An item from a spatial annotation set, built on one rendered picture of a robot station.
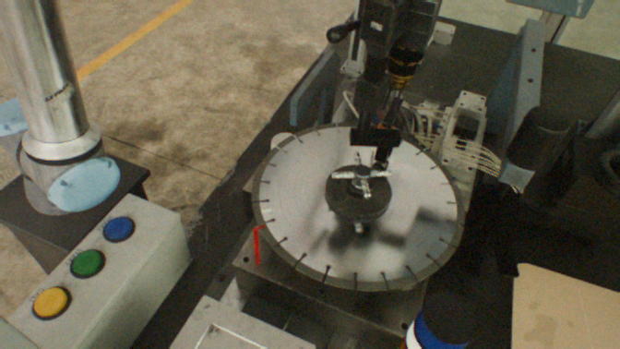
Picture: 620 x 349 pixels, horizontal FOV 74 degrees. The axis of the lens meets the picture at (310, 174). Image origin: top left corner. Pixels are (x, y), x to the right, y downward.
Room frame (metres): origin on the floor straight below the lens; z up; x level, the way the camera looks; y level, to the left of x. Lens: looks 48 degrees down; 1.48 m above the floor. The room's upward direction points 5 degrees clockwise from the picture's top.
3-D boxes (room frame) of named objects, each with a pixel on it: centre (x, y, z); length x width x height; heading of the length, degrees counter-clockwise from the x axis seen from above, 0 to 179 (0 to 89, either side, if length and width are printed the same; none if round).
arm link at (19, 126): (0.56, 0.53, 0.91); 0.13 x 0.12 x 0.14; 52
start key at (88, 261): (0.30, 0.33, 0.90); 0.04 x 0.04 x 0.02
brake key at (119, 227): (0.37, 0.31, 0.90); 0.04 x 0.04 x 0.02
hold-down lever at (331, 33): (0.50, -0.04, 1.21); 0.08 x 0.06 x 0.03; 161
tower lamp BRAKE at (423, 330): (0.15, -0.12, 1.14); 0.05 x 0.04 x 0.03; 71
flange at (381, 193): (0.45, -0.08, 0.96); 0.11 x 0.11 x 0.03
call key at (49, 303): (0.24, 0.35, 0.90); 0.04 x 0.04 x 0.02
